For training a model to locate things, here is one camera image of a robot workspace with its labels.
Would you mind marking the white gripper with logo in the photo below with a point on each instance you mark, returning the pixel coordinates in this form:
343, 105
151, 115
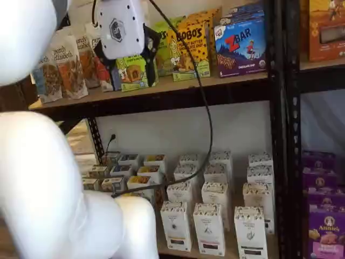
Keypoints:
121, 29

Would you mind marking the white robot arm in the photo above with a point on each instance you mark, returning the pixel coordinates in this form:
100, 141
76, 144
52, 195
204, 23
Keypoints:
40, 175

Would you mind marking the green Bobo's apple pie box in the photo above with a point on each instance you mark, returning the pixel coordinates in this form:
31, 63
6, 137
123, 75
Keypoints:
132, 75
164, 48

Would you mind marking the black metal shelf rack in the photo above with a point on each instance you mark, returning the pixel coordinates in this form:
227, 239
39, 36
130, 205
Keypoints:
161, 102

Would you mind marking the yellow Bobo's peanut butter box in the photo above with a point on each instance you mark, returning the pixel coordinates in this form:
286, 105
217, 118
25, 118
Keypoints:
186, 51
205, 16

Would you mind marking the green cereal box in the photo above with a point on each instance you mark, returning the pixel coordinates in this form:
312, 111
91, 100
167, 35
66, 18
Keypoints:
98, 171
90, 184
110, 158

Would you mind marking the white yellow purely elizabeth box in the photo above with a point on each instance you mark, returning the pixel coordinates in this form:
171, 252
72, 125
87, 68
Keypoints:
155, 159
138, 183
149, 171

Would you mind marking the blue Z Bar box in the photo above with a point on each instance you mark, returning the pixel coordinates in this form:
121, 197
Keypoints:
245, 13
240, 48

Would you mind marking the white box yellow strip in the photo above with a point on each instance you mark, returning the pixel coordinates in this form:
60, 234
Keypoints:
186, 172
190, 159
176, 226
179, 191

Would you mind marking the white box pink strip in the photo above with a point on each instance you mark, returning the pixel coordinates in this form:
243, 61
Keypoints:
217, 172
210, 229
215, 193
222, 157

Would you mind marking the white box green strip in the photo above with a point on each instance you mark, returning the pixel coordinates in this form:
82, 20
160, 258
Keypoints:
260, 159
250, 234
258, 197
260, 175

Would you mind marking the orange snack box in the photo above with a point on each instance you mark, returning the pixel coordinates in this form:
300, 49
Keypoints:
326, 29

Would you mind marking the purple Annie's box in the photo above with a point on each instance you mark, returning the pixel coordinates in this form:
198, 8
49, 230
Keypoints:
319, 178
327, 237
318, 159
326, 202

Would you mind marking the granola bag red label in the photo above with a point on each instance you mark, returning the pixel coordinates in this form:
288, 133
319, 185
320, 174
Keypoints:
103, 78

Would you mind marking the granola bag orange label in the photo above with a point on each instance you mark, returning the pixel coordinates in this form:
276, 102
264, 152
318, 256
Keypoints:
70, 70
87, 62

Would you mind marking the granola bag blue label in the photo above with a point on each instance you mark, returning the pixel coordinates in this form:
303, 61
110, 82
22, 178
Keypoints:
47, 81

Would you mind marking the neighbouring black metal rack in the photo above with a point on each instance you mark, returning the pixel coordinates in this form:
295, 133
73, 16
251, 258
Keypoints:
294, 135

